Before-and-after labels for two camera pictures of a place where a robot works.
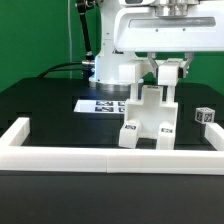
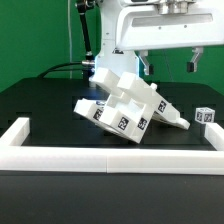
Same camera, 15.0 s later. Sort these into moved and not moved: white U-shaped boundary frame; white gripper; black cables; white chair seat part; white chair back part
Moved: white chair back part; white chair seat part
Not moved: white gripper; white U-shaped boundary frame; black cables
